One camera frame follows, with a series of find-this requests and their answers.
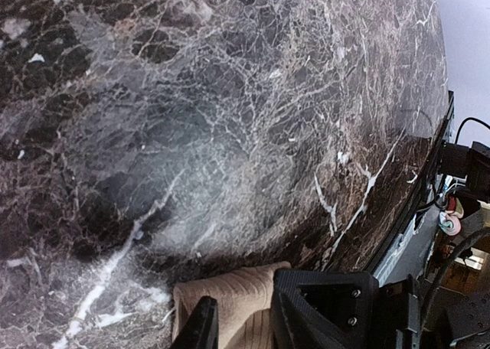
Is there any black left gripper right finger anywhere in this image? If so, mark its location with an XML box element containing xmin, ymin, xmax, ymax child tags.
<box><xmin>270</xmin><ymin>269</ymin><xmax>417</xmax><ymax>348</ymax></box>

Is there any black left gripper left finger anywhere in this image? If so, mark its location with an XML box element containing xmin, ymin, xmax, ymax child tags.
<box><xmin>174</xmin><ymin>296</ymin><xmax>219</xmax><ymax>349</ymax></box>

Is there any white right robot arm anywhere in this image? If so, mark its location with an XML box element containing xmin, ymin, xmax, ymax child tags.
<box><xmin>439</xmin><ymin>117</ymin><xmax>489</xmax><ymax>204</ymax></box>

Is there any black front table rail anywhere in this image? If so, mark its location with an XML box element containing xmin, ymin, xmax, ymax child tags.
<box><xmin>366</xmin><ymin>90</ymin><xmax>454</xmax><ymax>286</ymax></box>

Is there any brown ribbed sock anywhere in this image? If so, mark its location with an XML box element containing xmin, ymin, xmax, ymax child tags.
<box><xmin>172</xmin><ymin>262</ymin><xmax>291</xmax><ymax>348</ymax></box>

